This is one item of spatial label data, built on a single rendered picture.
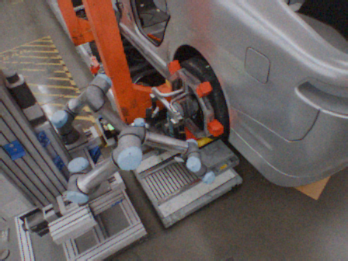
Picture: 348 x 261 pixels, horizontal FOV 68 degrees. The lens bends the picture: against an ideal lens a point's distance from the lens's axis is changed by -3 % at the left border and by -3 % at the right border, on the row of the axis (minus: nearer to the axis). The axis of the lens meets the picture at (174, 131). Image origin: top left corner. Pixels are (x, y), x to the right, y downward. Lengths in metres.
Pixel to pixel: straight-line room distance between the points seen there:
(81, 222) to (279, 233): 1.57
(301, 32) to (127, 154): 0.92
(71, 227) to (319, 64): 1.57
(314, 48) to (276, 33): 0.18
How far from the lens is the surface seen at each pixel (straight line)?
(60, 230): 1.81
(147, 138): 1.40
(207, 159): 2.50
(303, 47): 1.21
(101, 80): 1.73
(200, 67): 1.89
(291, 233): 2.49
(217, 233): 2.39
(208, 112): 1.83
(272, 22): 1.31
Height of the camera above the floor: 2.21
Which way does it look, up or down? 46 degrees down
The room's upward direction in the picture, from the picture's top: 8 degrees counter-clockwise
